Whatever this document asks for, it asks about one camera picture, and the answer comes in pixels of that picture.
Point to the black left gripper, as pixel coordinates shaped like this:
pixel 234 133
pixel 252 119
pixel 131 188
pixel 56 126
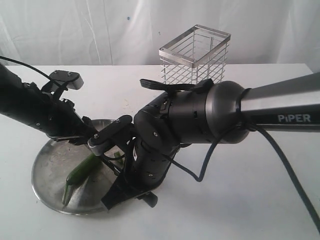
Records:
pixel 58 119

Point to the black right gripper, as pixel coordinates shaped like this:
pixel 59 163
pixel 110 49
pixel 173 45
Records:
pixel 144 171

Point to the green cucumber with stem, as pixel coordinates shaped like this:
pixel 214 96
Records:
pixel 78 175

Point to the wire metal utensil holder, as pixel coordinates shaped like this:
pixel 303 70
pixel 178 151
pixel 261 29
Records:
pixel 197 54

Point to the black kitchen knife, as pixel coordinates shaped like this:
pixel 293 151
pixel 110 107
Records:
pixel 115 165

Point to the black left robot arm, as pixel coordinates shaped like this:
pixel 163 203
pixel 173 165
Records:
pixel 17 100

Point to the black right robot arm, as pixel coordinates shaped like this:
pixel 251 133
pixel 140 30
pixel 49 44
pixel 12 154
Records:
pixel 203 113

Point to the cucumber slice near knife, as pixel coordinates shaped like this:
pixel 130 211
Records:
pixel 117 157

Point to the round stainless steel plate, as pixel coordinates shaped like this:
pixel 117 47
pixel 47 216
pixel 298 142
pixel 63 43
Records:
pixel 52 165

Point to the white backdrop curtain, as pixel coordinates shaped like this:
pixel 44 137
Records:
pixel 130 32

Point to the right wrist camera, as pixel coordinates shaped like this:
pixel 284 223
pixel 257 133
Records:
pixel 110 132

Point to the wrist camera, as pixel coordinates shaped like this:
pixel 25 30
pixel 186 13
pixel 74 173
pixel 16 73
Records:
pixel 110 132
pixel 73 79

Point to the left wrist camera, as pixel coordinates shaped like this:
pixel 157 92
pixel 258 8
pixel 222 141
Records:
pixel 73 79

